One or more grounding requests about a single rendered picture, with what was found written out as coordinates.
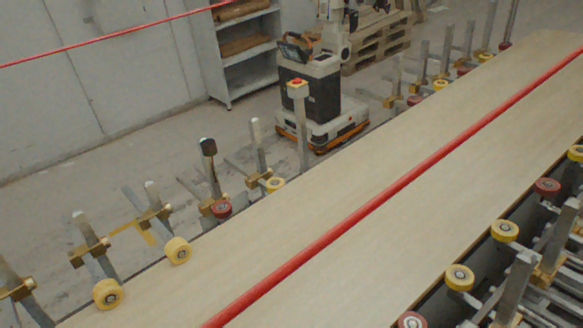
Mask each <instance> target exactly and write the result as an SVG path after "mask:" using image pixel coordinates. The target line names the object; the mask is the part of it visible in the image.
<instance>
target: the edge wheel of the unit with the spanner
mask: <svg viewBox="0 0 583 328"><path fill-rule="evenodd" d="M212 212H213V215H214V217H215V218H217V219H225V218H228V217H229V216H230V215H231V214H232V206H231V203H230V202H229V201H228V200H219V201H217V202H215V203H214V204H213V206H212Z"/></svg>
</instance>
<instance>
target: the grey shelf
mask: <svg viewBox="0 0 583 328"><path fill-rule="evenodd" d="M226 1H228V0H185V4H186V8H187V12H191V11H195V10H198V9H201V8H204V7H207V6H211V5H215V4H219V3H222V2H226ZM270 1H271V2H270V7H268V8H265V9H262V10H259V11H256V12H253V13H250V14H246V15H242V16H240V17H236V18H233V19H231V20H228V21H224V22H221V23H220V22H219V21H214V22H213V17H212V13H211V9H207V10H204V11H201V12H198V13H195V14H192V15H189V22H190V26H191V30H192V34H193V38H194V42H195V46H196V49H197V53H198V57H199V64H200V68H201V72H202V75H203V79H204V83H205V88H206V91H207V95H208V100H209V101H211V100H212V97H215V98H216V99H218V100H220V101H221V102H223V103H225V104H226V105H227V110H228V111H232V109H231V104H230V102H231V101H232V100H233V99H235V98H238V97H240V96H242V95H245V94H247V93H250V92H252V91H254V90H256V89H259V88H260V87H264V86H266V85H268V84H270V83H272V82H274V81H276V80H278V79H279V77H278V68H277V67H278V64H277V61H276V52H277V51H278V50H280V49H279V47H278V46H277V44H276V41H278V40H279V39H282V36H283V34H284V33H285V32H284V23H283V13H282V5H281V0H270ZM257 19H258V20H257ZM211 20H212V21H211ZM261 20H262V21H261ZM262 26H263V27H262ZM258 31H262V32H263V34H264V35H265V34H270V37H271V40H269V41H266V42H264V43H261V44H258V45H256V46H253V47H251V48H249V49H246V50H243V51H241V52H239V53H237V54H234V55H231V56H227V57H225V58H221V56H220V49H219V45H221V44H224V43H227V42H229V41H231V40H234V39H237V38H240V37H243V36H247V35H249V34H252V33H255V32H258ZM215 49H216V50H215ZM218 51H219V52H218ZM267 60H268V61H267ZM263 64H264V65H263ZM210 96H212V97H210Z"/></svg>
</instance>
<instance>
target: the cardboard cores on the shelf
mask: <svg viewBox="0 0 583 328"><path fill-rule="evenodd" d="M270 2H271V1H270V0H239V1H235V2H232V3H229V4H226V5H221V6H217V7H214V8H211V13H212V17H213V22H214V21H219V22H220V23H221V22H224V21H228V20H231V19H233V18H236V17H240V16H242V15H246V14H250V13H253V12H256V11H259V10H262V9H265V8H268V7H270ZM269 40H271V37H270V34H265V35H264V34H263V32H262V31H258V32H255V33H252V34H249V35H247V36H243V37H240V38H237V39H234V40H231V41H229V42H227V43H224V44H221V45H219V49H220V56H221V58H225V57H227V56H231V55H234V54H237V53H239V52H241V51H243V50H246V49H249V48H251V47H253V46H256V45H258V44H261V43H264V42H266V41H269Z"/></svg>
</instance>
